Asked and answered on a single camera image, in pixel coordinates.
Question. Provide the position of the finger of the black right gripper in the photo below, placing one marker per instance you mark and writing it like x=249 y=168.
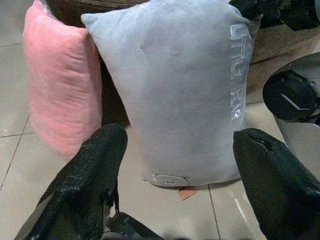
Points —
x=246 y=8

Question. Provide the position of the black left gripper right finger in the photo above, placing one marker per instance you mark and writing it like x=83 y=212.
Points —
x=277 y=185

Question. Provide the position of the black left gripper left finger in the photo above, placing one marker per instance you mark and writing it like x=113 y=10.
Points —
x=85 y=180

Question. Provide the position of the grey pillow with white lettering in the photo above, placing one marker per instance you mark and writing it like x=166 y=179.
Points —
x=175 y=95

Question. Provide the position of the brown sofa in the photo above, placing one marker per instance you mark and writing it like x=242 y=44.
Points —
x=282 y=42

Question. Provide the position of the pink plush pillow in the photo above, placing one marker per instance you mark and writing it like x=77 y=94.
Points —
x=62 y=87

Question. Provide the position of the orange paper tag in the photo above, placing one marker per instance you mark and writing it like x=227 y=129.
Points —
x=187 y=193

